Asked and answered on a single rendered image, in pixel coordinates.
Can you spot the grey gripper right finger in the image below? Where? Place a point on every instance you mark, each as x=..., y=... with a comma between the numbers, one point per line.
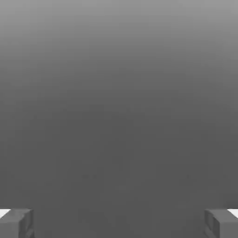
x=224, y=223

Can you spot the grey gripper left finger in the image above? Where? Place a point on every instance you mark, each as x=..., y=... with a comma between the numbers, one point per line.
x=14, y=223

